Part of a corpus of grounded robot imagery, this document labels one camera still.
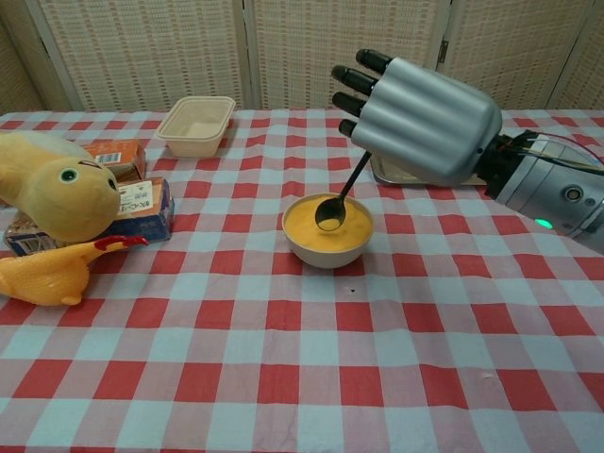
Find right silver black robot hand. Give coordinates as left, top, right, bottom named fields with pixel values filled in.
left=330, top=48, right=502, bottom=189

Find black spoon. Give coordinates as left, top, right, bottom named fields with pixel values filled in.
left=314, top=151, right=372, bottom=232

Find metal tray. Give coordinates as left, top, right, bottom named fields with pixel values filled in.
left=370, top=153, right=490, bottom=188

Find off-white round bowl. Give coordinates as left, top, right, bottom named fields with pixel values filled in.
left=281, top=192, right=376, bottom=270

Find beige plastic container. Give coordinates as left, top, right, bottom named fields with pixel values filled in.
left=155, top=95, right=237, bottom=159

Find red white checkered tablecloth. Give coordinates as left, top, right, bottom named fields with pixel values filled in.
left=0, top=108, right=604, bottom=453

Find woven beige folding screen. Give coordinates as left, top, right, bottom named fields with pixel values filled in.
left=0, top=0, right=604, bottom=114

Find orange and blue carton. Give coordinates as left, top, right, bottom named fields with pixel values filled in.
left=3, top=176, right=176, bottom=258

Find small orange cardboard box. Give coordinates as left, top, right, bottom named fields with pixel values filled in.
left=82, top=140, right=148, bottom=183

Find yellow plush toy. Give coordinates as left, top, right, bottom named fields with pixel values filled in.
left=0, top=130, right=122, bottom=242

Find yellow rubber chicken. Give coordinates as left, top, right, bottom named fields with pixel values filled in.
left=0, top=234, right=149, bottom=308

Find thin coloured wrist wires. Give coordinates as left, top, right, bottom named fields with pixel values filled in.
left=513, top=131, right=604, bottom=176

